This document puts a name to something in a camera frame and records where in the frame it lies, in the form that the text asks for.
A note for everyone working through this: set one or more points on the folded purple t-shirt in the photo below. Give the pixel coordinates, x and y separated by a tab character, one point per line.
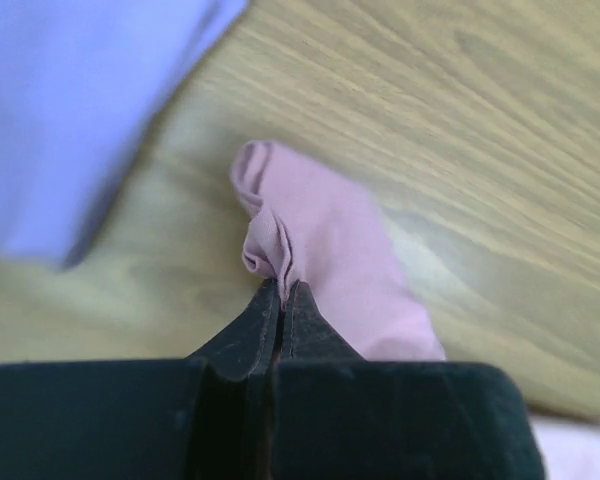
80	82

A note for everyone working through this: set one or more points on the pink t-shirt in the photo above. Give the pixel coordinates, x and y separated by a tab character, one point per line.
311	225

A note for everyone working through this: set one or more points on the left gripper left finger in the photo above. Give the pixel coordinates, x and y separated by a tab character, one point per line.
197	417

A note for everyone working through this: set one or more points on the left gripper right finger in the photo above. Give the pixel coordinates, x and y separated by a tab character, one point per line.
338	416

